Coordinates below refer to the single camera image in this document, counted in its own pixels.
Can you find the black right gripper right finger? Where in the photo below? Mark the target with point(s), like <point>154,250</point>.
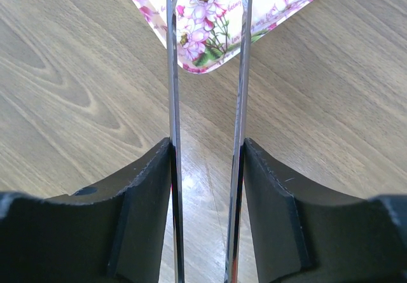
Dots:
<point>303,231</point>

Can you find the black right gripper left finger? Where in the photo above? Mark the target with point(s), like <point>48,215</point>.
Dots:
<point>109,231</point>

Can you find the metal tongs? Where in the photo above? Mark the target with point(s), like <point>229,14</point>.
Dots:
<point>237,169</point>

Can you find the floral tray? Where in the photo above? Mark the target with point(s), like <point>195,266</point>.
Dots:
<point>209,31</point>

